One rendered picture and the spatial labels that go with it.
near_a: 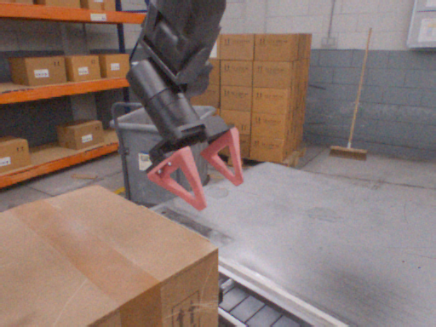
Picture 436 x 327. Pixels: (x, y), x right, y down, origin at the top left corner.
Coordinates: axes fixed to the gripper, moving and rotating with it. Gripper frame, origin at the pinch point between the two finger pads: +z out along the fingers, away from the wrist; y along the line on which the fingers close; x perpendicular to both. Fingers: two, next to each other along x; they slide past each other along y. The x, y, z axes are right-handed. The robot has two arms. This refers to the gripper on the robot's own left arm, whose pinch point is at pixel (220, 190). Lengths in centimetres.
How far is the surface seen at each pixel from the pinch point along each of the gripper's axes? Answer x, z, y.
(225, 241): 37, 13, 38
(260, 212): 36, 13, 60
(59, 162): 293, -110, 177
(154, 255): 5.8, 2.5, -10.2
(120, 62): 240, -189, 281
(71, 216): 18.7, -8.1, -8.9
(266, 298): 10.0, 19.2, 8.2
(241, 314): 19.5, 21.8, 11.0
